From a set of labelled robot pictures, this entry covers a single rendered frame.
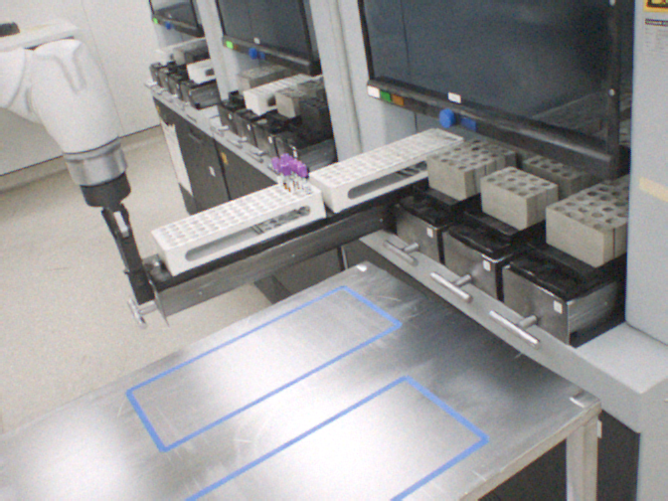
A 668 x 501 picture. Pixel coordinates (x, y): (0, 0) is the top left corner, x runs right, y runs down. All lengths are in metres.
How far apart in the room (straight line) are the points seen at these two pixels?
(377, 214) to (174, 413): 0.59
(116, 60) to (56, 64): 3.65
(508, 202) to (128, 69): 3.84
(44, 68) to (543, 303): 0.78
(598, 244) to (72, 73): 0.77
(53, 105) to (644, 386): 0.89
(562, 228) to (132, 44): 3.95
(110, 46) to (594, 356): 4.06
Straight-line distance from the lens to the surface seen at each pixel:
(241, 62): 2.20
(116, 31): 4.71
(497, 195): 1.14
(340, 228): 1.27
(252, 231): 1.29
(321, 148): 1.67
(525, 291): 1.04
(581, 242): 1.03
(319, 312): 0.99
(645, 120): 0.90
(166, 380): 0.95
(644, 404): 0.97
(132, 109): 4.79
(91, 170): 1.12
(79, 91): 1.08
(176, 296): 1.19
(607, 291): 1.03
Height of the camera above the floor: 1.36
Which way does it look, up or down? 28 degrees down
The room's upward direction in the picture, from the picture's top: 11 degrees counter-clockwise
